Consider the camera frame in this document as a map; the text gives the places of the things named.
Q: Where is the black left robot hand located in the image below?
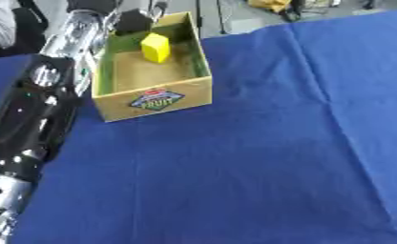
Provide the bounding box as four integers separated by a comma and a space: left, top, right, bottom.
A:
66, 0, 172, 36

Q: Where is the tan cardboard box green inside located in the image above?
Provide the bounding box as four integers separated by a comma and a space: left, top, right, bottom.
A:
90, 11, 216, 123

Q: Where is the yellow block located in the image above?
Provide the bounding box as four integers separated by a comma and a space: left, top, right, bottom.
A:
139, 31, 172, 64

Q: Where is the black tripod leg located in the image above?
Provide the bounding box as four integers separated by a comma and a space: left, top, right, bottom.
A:
215, 0, 229, 35

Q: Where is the person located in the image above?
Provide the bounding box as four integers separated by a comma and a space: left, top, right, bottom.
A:
0, 0, 51, 59

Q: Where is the yellow bag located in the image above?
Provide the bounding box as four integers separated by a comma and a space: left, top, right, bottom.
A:
245, 0, 294, 14

